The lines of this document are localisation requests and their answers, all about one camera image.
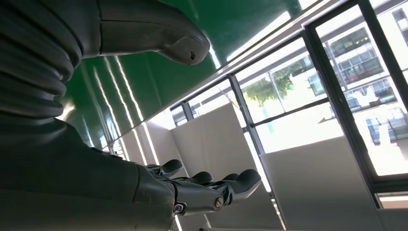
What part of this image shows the ribbed grey right arm sleeve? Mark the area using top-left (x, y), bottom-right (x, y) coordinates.
top-left (0, 0), bottom-right (84, 128)

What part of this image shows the green tree outside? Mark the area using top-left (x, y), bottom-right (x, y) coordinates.
top-left (242, 68), bottom-right (294, 106)

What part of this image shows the building outside window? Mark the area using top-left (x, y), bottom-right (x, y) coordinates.
top-left (325, 8), bottom-right (408, 107)

